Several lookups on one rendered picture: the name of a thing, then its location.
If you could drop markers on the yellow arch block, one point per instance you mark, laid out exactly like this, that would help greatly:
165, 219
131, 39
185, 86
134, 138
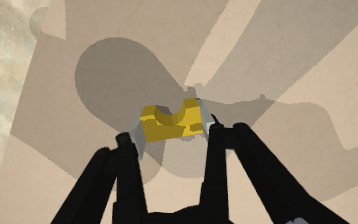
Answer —
159, 126

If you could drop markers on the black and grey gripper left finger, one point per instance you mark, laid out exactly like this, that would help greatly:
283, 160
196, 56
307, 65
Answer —
88, 199

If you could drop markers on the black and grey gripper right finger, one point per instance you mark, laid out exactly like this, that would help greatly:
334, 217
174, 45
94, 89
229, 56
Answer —
283, 197

